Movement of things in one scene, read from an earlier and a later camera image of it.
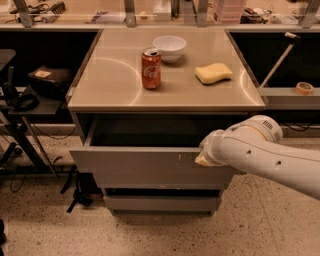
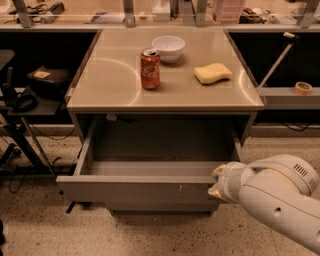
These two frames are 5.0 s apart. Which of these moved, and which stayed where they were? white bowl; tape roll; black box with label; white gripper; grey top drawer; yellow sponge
Moved: white gripper; grey top drawer
Stayed: black box with label; yellow sponge; white bowl; tape roll
